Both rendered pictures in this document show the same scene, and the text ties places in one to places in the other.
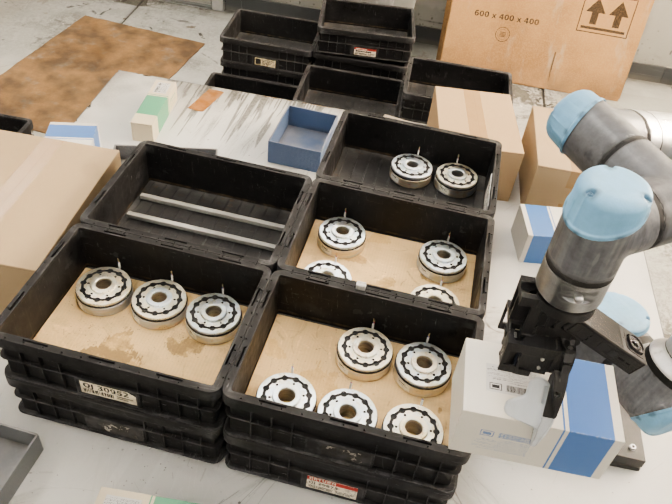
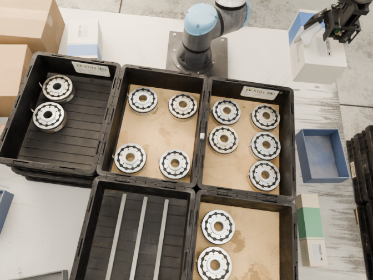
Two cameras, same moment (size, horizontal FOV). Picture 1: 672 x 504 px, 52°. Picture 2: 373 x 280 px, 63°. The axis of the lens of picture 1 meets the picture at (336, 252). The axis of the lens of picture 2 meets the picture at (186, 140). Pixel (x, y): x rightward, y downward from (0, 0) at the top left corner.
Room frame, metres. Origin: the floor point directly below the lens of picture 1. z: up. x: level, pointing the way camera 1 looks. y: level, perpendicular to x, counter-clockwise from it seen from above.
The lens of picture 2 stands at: (1.02, 0.32, 1.80)
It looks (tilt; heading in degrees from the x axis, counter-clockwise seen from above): 67 degrees down; 259
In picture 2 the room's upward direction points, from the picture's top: 11 degrees clockwise
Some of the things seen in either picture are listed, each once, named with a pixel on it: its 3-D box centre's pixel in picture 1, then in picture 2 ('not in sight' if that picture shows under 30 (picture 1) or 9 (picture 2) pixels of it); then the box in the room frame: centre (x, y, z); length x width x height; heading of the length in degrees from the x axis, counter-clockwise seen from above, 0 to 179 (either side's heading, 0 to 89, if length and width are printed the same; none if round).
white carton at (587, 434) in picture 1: (531, 406); (314, 46); (0.56, -0.29, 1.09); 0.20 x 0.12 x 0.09; 85
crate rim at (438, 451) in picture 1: (361, 357); (248, 135); (0.75, -0.07, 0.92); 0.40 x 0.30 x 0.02; 82
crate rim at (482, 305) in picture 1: (391, 244); (156, 122); (1.04, -0.11, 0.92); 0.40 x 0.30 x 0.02; 82
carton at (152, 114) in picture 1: (155, 110); not in sight; (1.70, 0.57, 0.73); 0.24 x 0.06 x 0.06; 179
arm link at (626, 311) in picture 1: (607, 333); (200, 26); (0.88, -0.52, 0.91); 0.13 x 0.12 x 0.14; 29
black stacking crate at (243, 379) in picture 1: (357, 375); (244, 141); (0.75, -0.07, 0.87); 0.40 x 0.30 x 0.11; 82
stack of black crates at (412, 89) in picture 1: (447, 133); not in sight; (2.36, -0.37, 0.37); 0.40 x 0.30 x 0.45; 85
